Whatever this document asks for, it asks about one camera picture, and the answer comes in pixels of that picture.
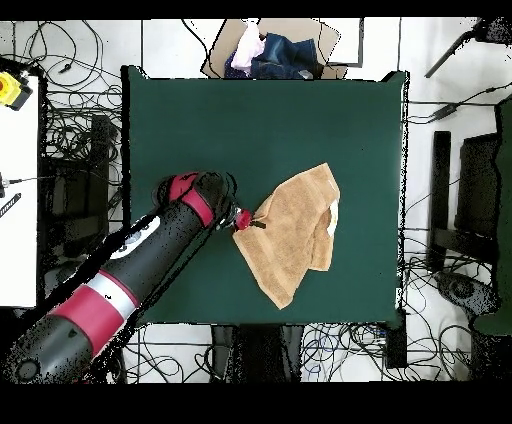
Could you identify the tan terry towel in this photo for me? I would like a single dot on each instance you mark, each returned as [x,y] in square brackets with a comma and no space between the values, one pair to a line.
[296,232]

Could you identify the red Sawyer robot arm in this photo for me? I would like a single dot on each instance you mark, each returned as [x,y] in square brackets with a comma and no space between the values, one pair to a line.
[140,260]

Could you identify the dark green table cloth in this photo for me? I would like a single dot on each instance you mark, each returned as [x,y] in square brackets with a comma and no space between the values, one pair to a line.
[260,128]

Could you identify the blue jeans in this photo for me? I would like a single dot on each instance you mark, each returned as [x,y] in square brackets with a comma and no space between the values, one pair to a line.
[288,56]

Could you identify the pink cloth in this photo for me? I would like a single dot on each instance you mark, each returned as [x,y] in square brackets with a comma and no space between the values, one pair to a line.
[248,48]

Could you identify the cardboard box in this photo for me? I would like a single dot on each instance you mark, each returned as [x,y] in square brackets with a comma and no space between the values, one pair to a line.
[224,44]

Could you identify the black power strip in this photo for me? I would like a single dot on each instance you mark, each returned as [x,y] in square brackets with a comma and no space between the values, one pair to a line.
[396,344]

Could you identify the black rounded floor base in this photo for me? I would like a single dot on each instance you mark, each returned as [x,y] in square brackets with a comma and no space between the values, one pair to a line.
[464,292]

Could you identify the white table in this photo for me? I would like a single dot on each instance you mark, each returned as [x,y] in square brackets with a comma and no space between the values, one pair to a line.
[18,240]

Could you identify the green draped cloth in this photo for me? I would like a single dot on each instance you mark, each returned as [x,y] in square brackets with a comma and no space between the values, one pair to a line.
[504,200]

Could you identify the yellow emergency stop box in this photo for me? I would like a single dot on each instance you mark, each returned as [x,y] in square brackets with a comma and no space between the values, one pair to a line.
[10,90]

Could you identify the black stand leg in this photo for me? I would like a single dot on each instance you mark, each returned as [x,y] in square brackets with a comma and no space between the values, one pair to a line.
[494,30]

